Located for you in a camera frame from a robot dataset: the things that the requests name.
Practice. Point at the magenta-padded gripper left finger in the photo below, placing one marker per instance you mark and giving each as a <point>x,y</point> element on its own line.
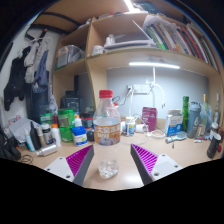
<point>78,161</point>

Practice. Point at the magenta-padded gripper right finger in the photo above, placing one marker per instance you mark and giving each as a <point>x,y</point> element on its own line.
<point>146,161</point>

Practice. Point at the clear bottle red cap orange label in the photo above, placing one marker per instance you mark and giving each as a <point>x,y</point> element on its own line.
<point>106,133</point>

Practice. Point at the white bottle blue cap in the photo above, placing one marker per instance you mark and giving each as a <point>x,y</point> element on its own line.
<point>80,136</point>

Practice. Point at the round white dish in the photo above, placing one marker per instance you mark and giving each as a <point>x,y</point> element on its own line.
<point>157,134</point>

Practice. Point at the green tub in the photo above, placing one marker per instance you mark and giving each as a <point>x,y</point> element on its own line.
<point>66,134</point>

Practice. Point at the silver can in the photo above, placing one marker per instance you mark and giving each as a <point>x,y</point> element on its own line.
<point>47,150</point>

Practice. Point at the white bottle orange cap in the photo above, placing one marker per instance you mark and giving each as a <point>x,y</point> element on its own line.
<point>56,136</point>

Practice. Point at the white power adapter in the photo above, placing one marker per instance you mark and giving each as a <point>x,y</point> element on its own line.
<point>142,128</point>

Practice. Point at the small white medicine bottle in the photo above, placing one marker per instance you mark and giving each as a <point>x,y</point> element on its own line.
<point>130,126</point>

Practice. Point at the black jar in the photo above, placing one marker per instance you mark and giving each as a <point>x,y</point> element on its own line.
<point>87,121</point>

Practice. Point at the white bottle dark cap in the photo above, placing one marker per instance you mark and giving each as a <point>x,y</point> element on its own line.
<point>47,134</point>

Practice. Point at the blue hairbrush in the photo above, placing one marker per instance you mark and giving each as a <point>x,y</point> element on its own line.
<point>180,136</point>

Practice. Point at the magenta box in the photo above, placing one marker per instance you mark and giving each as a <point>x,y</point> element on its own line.
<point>149,118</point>

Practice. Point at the green canister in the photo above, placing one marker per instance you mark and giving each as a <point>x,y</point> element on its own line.
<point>65,118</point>

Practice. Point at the blue and white carton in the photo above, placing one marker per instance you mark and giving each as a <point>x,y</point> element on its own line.
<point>174,124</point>

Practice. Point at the black tube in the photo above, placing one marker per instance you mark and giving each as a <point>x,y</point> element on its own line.
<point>35,138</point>

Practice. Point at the pale blue tube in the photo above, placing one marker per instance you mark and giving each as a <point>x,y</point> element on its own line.
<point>29,141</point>

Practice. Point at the black electronic device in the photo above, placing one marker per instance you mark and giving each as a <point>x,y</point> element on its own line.
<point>69,101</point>

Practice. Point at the grey shaker bottle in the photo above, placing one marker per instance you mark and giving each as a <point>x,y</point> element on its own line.
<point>193,121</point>

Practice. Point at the tall green bottle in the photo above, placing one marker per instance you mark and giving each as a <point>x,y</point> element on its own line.
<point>185,113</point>

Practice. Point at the black cylinder container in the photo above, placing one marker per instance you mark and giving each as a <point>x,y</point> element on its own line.
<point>213,146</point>

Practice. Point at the clear bottle yellow cap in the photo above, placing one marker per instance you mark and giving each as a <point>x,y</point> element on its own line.
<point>204,116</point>

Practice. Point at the blue hanging garment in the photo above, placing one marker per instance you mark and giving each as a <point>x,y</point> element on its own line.
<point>41,86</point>

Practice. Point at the wooden shelf unit with books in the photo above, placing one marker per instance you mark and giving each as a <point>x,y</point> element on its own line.
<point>100,70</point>

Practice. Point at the white LED light bar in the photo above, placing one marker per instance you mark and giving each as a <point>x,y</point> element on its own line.
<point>153,65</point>

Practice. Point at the black hanging jacket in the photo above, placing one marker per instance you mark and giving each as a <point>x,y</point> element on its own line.
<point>15,80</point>

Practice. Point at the grey hanging garment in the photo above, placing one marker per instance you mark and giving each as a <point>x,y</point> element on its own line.
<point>33,60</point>

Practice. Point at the ceiling tube light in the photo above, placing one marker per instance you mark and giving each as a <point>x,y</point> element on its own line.
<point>129,5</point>

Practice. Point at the white wall power socket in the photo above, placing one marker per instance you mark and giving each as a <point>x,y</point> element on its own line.
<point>140,89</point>

